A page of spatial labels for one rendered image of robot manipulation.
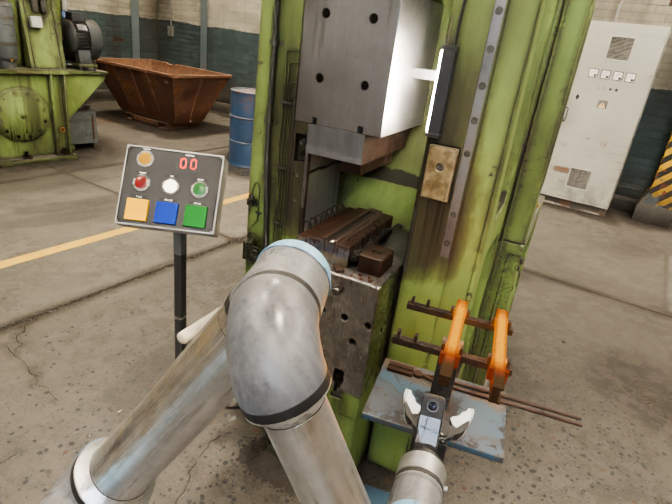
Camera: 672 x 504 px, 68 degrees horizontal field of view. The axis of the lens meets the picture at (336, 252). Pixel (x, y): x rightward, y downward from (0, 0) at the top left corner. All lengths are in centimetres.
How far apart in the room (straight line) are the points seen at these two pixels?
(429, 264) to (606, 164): 510
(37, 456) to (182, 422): 159
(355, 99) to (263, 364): 112
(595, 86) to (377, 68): 525
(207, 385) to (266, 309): 23
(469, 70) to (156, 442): 126
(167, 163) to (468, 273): 109
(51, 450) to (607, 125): 605
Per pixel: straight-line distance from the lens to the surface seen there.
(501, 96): 160
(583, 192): 677
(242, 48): 976
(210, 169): 182
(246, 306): 60
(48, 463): 237
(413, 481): 97
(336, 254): 170
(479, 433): 156
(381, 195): 211
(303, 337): 59
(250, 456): 227
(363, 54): 156
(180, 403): 82
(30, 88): 618
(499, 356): 138
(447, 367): 127
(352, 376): 181
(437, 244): 171
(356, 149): 158
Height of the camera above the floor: 164
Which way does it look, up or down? 23 degrees down
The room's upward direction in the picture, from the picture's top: 7 degrees clockwise
